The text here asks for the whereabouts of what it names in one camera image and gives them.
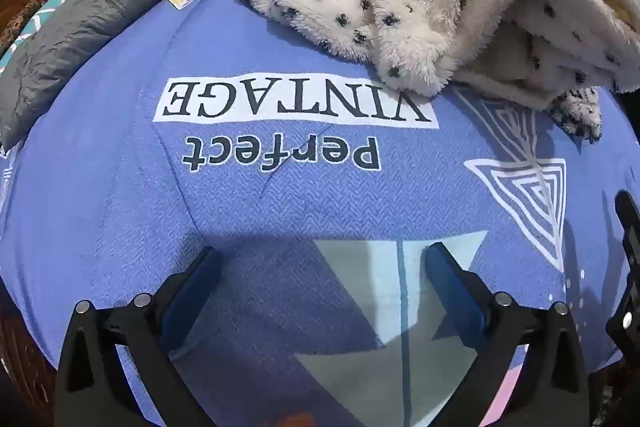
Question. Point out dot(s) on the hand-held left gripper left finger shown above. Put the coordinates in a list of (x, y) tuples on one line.
[(186, 304)]

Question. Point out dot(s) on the teal patterned pillow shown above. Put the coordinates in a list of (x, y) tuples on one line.
[(42, 19)]

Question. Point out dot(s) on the white spotted fleece garment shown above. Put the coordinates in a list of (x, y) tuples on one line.
[(400, 2)]

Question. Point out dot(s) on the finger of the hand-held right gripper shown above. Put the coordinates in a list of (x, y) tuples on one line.
[(629, 267)]

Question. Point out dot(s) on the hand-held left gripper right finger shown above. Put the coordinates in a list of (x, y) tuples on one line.
[(454, 289)]

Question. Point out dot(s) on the blue printed bedsheet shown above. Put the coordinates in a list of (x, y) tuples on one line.
[(260, 217)]

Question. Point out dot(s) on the grey puffer jacket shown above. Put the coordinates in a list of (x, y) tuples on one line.
[(110, 12)]

